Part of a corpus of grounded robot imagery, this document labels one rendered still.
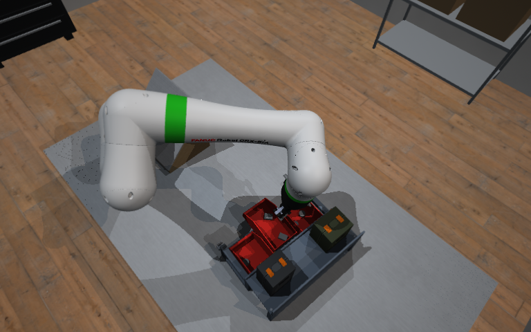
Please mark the dark grey metal shelf rack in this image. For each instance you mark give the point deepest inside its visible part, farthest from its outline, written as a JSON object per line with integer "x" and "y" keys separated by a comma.
{"x": 308, "y": 259}

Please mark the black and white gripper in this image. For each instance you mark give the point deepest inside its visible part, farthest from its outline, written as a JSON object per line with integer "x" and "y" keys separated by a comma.
{"x": 283, "y": 210}

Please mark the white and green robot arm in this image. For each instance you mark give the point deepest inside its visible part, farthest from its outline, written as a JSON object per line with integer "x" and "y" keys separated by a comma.
{"x": 135, "y": 120}

